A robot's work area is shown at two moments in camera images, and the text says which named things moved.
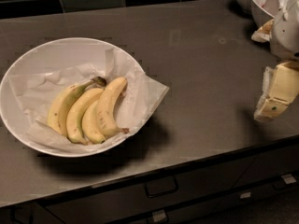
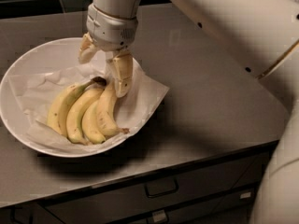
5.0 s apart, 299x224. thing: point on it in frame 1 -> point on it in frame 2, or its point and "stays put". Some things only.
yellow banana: x=106 y=108 stays put
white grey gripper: x=286 y=36 -> x=109 y=30
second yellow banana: x=74 y=123 stays put
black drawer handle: x=162 y=187 stays put
